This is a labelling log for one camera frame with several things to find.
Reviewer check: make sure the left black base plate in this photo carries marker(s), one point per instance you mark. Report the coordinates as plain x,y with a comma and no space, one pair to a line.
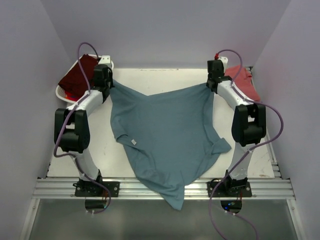
96,188

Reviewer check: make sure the white laundry basket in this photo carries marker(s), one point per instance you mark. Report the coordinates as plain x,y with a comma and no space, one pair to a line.
60,92

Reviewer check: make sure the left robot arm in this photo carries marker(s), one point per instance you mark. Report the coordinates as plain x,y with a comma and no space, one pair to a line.
71,125

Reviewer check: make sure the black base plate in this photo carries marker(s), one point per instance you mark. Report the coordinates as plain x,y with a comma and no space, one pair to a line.
96,188
233,189

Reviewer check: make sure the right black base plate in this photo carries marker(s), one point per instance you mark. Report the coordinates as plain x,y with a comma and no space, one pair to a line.
233,189

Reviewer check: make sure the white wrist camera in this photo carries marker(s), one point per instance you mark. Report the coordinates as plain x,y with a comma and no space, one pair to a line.
105,60
223,59

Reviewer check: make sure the aluminium mounting rail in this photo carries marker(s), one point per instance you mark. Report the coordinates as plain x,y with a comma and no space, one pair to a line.
132,189

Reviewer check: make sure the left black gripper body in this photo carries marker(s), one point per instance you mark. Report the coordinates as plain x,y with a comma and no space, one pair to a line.
109,83

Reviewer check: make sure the red and blue clothes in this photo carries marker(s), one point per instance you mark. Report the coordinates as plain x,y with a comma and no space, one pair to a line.
71,97

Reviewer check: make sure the dark red t shirt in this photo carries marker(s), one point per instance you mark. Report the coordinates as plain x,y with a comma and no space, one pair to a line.
74,81

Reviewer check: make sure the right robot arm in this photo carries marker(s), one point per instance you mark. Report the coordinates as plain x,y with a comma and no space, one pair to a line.
248,126

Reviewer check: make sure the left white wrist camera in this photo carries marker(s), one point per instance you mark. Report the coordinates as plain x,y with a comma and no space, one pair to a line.
105,60

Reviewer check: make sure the blue t shirt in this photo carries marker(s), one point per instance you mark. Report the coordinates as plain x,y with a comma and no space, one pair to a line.
169,138

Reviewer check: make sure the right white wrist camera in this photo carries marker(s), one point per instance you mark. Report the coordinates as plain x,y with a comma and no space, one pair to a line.
223,59

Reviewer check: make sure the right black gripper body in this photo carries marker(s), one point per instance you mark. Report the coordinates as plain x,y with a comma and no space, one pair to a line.
208,81

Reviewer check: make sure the pink folded t shirt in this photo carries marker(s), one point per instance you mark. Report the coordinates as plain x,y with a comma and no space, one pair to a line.
243,81

